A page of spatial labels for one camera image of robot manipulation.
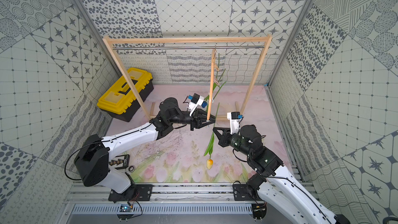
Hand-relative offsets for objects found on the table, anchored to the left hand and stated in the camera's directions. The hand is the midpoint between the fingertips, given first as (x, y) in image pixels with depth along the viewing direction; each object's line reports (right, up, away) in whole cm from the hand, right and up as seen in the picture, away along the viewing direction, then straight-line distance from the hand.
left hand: (215, 117), depth 64 cm
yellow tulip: (-2, -14, +5) cm, 15 cm away
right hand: (0, -7, +5) cm, 9 cm away
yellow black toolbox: (-54, +6, +24) cm, 59 cm away
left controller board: (-42, -44, +7) cm, 61 cm away
